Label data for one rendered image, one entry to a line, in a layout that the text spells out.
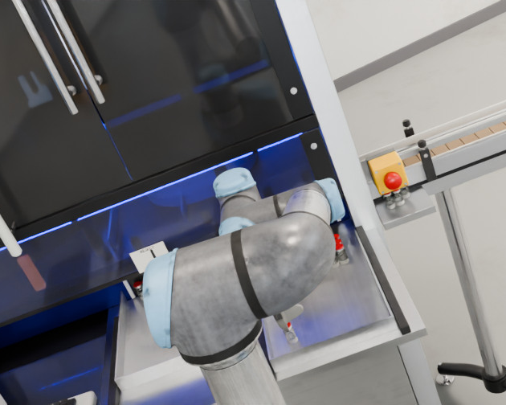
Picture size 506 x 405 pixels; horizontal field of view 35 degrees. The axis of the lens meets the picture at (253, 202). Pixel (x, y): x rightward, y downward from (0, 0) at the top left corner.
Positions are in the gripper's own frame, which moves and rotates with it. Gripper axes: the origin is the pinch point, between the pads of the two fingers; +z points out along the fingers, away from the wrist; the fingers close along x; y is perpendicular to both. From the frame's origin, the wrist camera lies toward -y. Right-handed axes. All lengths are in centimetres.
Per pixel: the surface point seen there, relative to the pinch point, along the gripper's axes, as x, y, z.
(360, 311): 1.7, 15.9, 5.4
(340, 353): -8.6, 9.3, 5.6
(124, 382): 4.3, -36.6, 3.6
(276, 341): 2.0, -2.7, 5.4
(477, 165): 41, 56, 6
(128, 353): 16.5, -36.9, 5.5
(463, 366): 56, 41, 82
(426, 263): 129, 49, 93
